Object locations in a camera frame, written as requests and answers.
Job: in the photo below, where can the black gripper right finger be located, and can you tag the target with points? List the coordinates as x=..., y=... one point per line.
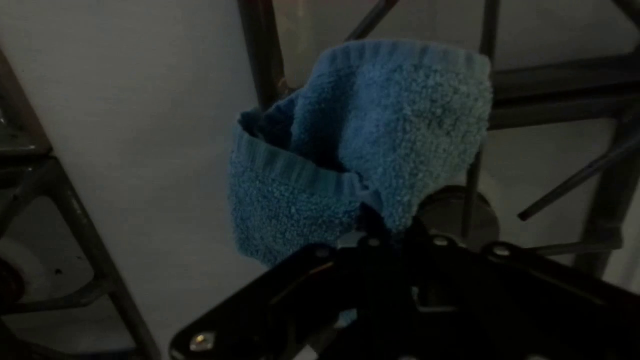
x=507, y=313

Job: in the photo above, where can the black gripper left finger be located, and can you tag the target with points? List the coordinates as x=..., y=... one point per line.
x=300, y=307

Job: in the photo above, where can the blue towel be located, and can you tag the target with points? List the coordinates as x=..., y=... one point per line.
x=401, y=121

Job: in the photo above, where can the white gas stove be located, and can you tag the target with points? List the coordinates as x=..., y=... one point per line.
x=153, y=132

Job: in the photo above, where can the black burner grate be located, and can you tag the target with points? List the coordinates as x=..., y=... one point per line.
x=79, y=226
x=567, y=91

